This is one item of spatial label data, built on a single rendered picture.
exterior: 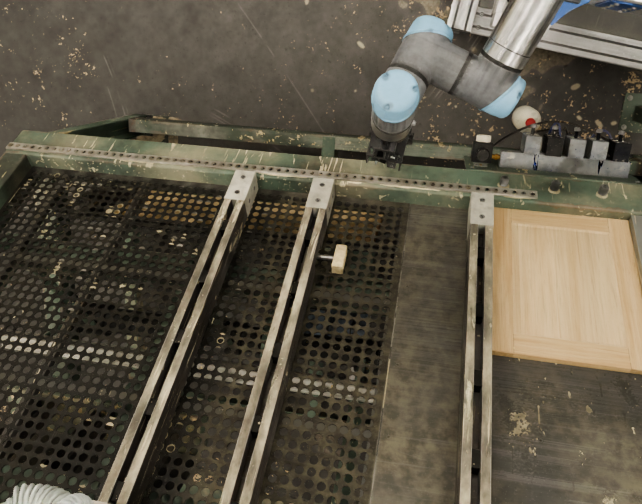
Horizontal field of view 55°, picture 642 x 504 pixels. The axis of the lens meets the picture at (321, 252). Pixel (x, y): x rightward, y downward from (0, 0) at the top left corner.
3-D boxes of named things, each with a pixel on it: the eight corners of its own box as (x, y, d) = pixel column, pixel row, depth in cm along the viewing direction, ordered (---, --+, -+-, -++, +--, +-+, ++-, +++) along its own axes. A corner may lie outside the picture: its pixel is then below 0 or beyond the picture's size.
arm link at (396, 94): (430, 75, 99) (407, 120, 98) (424, 101, 110) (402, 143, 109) (386, 55, 100) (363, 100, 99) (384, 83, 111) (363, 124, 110)
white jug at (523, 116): (538, 106, 249) (546, 110, 231) (534, 130, 252) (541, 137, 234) (513, 104, 251) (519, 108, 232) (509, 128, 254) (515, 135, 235)
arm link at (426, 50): (466, 54, 110) (439, 107, 109) (410, 26, 111) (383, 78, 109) (479, 34, 103) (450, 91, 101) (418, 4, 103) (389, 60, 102)
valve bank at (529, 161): (632, 125, 193) (657, 135, 170) (622, 170, 197) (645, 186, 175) (469, 113, 201) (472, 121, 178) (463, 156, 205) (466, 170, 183)
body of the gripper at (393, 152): (364, 163, 126) (364, 144, 114) (375, 124, 127) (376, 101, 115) (400, 172, 125) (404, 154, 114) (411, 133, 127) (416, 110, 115)
